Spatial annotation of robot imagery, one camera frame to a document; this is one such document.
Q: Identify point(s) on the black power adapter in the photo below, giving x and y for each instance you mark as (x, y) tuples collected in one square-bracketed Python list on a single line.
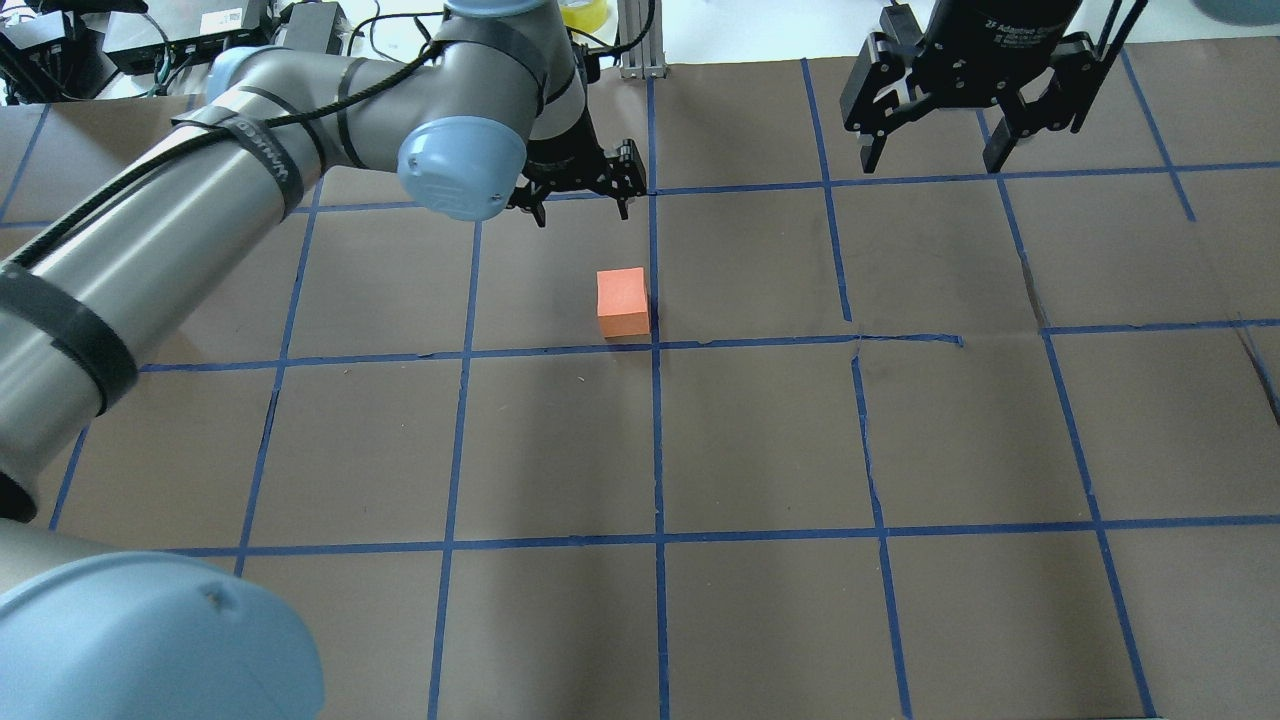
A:
[(312, 27)]

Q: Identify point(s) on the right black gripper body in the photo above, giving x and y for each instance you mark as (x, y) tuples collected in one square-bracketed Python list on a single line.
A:
[(985, 40)]

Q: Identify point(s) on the orange foam cube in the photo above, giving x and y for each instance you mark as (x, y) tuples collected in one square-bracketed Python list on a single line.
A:
[(622, 303)]

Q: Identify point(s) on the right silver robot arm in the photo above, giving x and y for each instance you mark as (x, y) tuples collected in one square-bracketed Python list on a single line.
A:
[(1016, 56)]

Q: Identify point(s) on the aluminium frame post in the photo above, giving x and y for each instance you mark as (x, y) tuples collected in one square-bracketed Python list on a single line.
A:
[(640, 35)]

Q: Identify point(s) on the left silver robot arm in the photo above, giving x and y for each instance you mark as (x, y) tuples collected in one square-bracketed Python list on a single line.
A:
[(492, 116)]

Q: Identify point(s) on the yellow tape roll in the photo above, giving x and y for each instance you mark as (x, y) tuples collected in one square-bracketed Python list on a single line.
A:
[(585, 15)]

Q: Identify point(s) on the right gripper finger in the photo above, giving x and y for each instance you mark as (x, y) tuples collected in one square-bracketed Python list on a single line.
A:
[(1003, 140), (872, 143)]

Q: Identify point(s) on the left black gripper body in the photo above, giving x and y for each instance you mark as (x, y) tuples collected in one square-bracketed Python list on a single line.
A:
[(562, 152)]

